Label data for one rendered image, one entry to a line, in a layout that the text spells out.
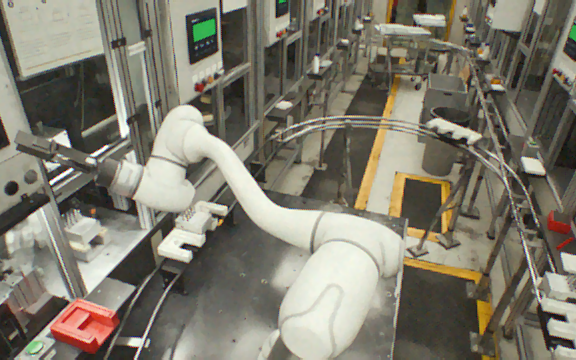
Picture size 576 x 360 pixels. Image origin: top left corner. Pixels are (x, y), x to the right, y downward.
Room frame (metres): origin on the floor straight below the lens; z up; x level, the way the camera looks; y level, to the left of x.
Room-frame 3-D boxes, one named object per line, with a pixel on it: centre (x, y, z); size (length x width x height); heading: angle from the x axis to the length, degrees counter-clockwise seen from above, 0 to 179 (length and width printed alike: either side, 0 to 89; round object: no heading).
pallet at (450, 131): (2.51, -1.14, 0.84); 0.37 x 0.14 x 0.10; 41
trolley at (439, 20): (7.37, -2.37, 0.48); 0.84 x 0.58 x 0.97; 171
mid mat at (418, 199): (2.84, -1.18, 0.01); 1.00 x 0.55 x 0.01; 163
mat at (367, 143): (5.42, -1.15, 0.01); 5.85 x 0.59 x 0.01; 163
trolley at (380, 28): (6.26, -1.62, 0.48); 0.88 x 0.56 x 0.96; 91
